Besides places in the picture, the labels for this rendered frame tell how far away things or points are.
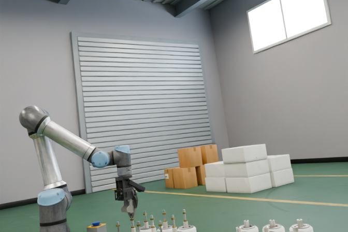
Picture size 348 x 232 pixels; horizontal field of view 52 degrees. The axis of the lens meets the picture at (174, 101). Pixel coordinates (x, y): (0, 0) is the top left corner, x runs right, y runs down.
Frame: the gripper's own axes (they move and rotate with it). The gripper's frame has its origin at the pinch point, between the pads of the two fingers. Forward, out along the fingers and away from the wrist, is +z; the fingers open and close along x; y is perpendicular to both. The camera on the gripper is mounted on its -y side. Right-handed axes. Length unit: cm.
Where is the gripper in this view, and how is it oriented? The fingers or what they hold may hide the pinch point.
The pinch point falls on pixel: (132, 215)
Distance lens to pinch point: 189.9
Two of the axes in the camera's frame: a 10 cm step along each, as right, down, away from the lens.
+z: 1.3, 9.8, -1.2
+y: -6.7, -0.1, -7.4
